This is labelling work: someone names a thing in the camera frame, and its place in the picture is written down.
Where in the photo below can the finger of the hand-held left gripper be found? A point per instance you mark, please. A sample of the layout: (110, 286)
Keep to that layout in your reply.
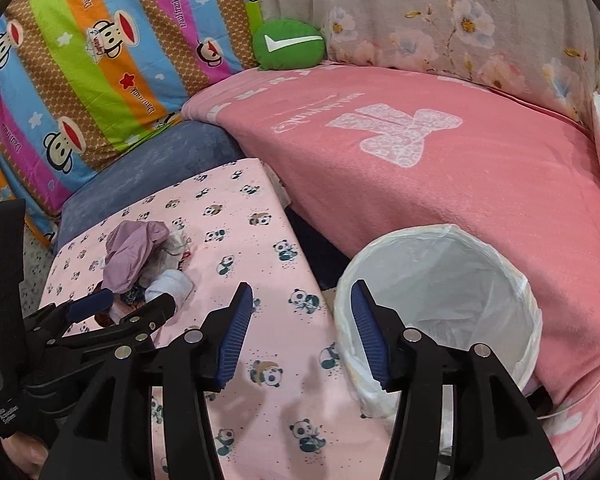
(92, 304)
(145, 312)

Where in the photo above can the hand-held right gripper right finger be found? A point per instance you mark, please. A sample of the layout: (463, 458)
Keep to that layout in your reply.
(367, 330)

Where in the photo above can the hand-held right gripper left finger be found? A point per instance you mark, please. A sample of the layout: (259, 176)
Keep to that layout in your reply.
(235, 335)

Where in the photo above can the white cloth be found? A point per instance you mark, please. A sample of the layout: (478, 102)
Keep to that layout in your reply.
(172, 282)

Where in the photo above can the white mesh basket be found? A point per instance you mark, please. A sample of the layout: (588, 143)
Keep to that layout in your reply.
(455, 285)

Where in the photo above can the pink panda print cloth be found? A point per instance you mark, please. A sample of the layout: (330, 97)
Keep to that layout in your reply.
(260, 240)

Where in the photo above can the blue sofa cushion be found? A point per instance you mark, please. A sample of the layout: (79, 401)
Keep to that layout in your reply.
(180, 150)

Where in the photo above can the pink blanket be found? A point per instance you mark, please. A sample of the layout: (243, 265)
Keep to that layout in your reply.
(480, 185)

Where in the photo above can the striped monkey print quilt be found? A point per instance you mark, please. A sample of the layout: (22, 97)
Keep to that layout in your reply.
(105, 60)

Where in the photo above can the green cushion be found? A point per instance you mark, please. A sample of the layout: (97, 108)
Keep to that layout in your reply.
(290, 57)

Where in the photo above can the grey floral blanket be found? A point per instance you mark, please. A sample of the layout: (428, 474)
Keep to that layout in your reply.
(430, 10)

